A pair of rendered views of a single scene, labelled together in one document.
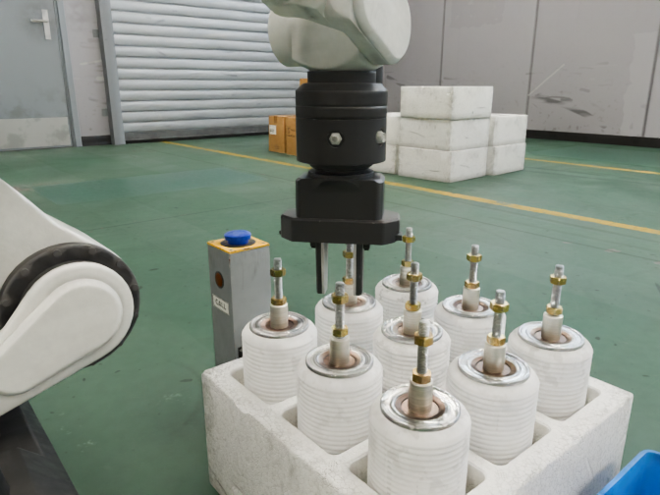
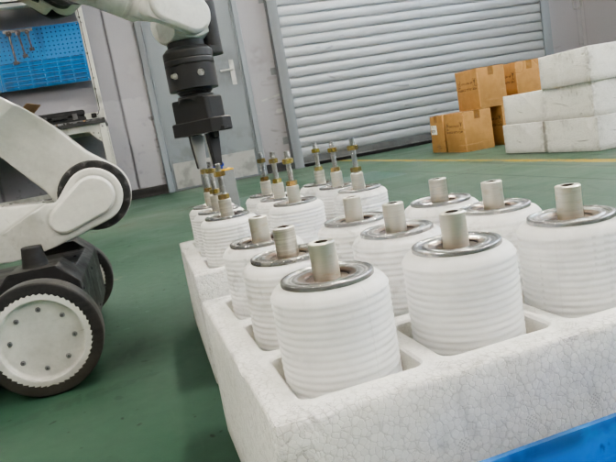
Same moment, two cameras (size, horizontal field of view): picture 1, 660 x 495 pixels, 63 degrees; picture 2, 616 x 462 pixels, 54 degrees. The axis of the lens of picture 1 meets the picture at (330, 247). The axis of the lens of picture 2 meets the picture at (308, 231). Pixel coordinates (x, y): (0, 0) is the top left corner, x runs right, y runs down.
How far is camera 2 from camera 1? 0.78 m
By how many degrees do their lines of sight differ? 26
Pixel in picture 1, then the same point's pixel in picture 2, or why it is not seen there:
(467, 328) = (323, 196)
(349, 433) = not seen: hidden behind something
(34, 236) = (73, 157)
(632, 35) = not seen: outside the picture
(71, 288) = (85, 179)
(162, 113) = (337, 133)
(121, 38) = (294, 71)
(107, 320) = (105, 197)
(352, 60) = (173, 35)
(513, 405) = (289, 215)
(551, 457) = not seen: hidden behind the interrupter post
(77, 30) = (258, 71)
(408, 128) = (551, 100)
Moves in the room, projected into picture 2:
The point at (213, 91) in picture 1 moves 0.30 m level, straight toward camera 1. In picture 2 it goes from (386, 104) to (383, 104)
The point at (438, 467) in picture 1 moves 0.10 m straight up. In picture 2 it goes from (222, 239) to (210, 178)
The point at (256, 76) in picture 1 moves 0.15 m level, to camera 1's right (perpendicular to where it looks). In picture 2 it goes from (430, 81) to (444, 79)
